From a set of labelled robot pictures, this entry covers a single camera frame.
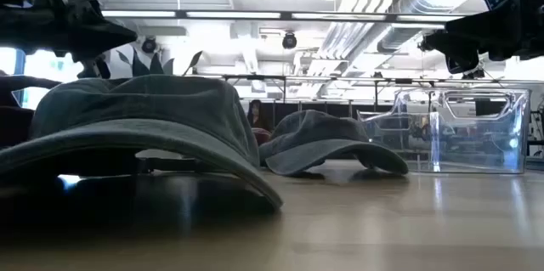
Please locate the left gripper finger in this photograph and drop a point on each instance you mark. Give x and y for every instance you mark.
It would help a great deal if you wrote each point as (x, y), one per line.
(106, 26)
(91, 46)

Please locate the clear plastic bin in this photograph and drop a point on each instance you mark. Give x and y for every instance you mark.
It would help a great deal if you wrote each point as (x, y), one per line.
(467, 148)

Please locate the black aluminium rig frame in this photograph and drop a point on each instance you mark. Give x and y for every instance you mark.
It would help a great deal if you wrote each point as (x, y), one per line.
(170, 165)

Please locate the dark green baseball cap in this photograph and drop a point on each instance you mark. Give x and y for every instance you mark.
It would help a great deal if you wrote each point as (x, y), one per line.
(140, 105)

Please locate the black background railing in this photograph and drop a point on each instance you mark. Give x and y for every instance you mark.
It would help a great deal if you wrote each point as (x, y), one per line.
(323, 78)

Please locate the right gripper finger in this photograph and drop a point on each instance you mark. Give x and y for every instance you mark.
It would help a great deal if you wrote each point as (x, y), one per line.
(467, 35)
(462, 63)

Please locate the silver ceiling duct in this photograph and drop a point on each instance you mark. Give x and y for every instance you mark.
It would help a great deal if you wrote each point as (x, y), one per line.
(404, 12)

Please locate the grey baseball cap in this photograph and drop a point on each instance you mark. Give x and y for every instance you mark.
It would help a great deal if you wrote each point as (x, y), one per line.
(314, 135)

